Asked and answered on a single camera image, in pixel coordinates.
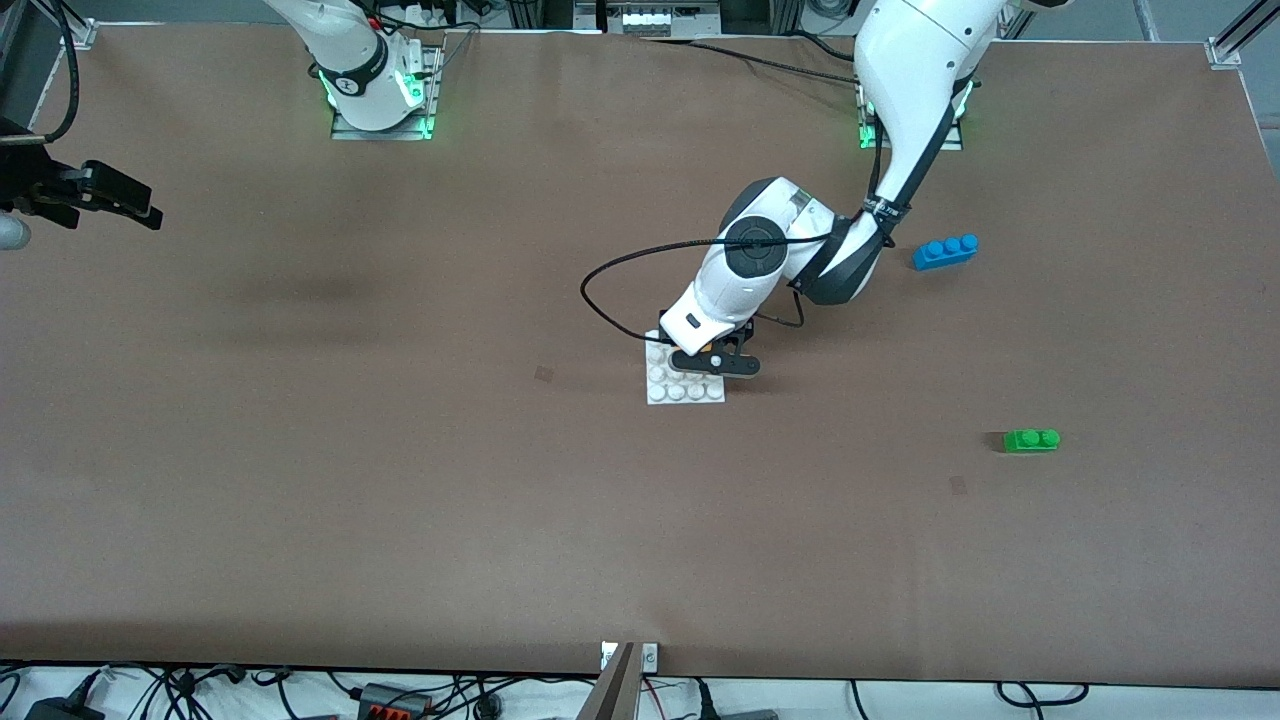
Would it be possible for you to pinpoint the white studded base plate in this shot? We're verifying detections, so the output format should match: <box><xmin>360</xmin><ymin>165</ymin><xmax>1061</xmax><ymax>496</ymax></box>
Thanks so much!
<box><xmin>645</xmin><ymin>330</ymin><xmax>727</xmax><ymax>406</ymax></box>

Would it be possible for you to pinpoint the blue three-stud block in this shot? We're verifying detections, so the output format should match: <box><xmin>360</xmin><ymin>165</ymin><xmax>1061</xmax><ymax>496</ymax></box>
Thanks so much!
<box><xmin>912</xmin><ymin>234</ymin><xmax>980</xmax><ymax>272</ymax></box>

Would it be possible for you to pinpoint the black power adapter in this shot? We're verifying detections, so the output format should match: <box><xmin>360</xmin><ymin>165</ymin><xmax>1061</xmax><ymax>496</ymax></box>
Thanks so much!
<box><xmin>25</xmin><ymin>695</ymin><xmax>101</xmax><ymax>720</ymax></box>

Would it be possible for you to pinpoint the black orange connector box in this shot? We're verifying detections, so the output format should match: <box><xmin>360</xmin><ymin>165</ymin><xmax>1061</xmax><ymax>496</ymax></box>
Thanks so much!
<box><xmin>358</xmin><ymin>683</ymin><xmax>433</xmax><ymax>720</ymax></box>

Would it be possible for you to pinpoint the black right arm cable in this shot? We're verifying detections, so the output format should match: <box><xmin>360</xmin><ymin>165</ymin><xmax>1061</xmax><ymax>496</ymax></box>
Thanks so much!
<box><xmin>0</xmin><ymin>0</ymin><xmax>81</xmax><ymax>146</ymax></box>

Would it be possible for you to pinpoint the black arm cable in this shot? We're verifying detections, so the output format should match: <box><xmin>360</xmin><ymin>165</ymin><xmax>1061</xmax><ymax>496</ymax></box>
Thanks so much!
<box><xmin>580</xmin><ymin>140</ymin><xmax>896</xmax><ymax>343</ymax></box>
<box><xmin>0</xmin><ymin>0</ymin><xmax>81</xmax><ymax>146</ymax></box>

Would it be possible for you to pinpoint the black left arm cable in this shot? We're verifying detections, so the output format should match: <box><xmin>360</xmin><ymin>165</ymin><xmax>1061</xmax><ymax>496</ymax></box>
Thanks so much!
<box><xmin>580</xmin><ymin>140</ymin><xmax>896</xmax><ymax>343</ymax></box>

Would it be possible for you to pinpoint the long black table cable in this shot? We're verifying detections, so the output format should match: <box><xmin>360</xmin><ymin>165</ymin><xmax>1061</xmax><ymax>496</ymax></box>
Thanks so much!
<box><xmin>640</xmin><ymin>35</ymin><xmax>863</xmax><ymax>83</ymax></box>

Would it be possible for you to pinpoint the short black table cable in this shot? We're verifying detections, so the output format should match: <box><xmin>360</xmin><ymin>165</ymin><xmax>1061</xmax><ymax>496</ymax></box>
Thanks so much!
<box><xmin>790</xmin><ymin>32</ymin><xmax>861</xmax><ymax>59</ymax></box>

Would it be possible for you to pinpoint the thin grey cable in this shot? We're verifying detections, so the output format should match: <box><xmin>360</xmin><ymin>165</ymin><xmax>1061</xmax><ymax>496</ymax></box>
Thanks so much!
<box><xmin>432</xmin><ymin>28</ymin><xmax>481</xmax><ymax>83</ymax></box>

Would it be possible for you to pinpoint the brown wooden post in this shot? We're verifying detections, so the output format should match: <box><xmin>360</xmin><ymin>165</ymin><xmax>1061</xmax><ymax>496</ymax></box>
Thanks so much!
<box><xmin>578</xmin><ymin>642</ymin><xmax>637</xmax><ymax>720</ymax></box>

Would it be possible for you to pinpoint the looped black floor cable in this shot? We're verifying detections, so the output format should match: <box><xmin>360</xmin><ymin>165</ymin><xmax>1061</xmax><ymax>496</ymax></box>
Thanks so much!
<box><xmin>995</xmin><ymin>682</ymin><xmax>1089</xmax><ymax>707</ymax></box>

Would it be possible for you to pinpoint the aluminium frame profile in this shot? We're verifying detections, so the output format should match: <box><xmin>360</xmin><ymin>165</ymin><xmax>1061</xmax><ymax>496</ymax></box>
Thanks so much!
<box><xmin>1215</xmin><ymin>0</ymin><xmax>1280</xmax><ymax>56</ymax></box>

